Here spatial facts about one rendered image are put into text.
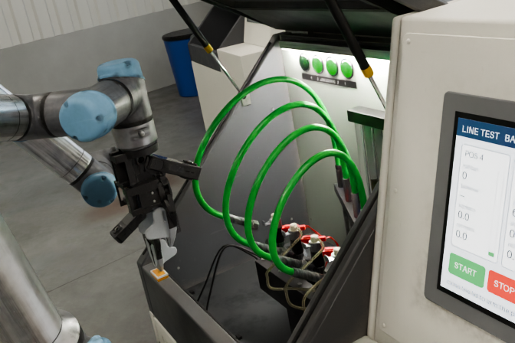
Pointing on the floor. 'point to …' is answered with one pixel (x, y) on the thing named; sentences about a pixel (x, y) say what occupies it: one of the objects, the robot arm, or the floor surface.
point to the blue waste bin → (181, 61)
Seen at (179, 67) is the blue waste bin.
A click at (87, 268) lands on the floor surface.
